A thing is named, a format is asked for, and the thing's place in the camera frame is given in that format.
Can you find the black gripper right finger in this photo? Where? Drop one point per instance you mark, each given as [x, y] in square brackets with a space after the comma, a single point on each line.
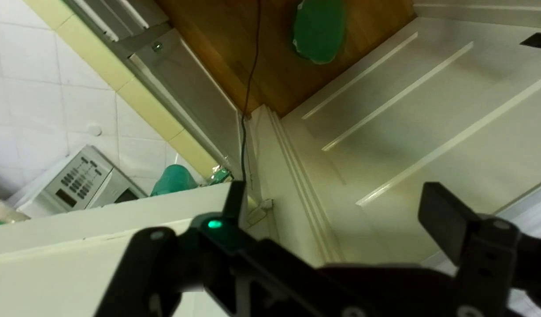
[492, 255]

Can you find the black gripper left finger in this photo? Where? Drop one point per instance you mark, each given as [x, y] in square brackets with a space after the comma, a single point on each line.
[159, 266]

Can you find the cream cabinet door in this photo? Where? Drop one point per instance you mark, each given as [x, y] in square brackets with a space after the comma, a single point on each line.
[61, 266]

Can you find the green plastic cup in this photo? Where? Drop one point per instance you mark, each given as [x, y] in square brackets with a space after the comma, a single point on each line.
[175, 178]

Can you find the white microwave oven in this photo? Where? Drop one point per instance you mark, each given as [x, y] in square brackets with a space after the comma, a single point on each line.
[84, 179]

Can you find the cream panelled door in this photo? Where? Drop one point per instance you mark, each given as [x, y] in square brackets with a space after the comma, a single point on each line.
[454, 97]

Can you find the green floor mat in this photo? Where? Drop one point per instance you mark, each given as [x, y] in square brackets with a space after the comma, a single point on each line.
[320, 28]

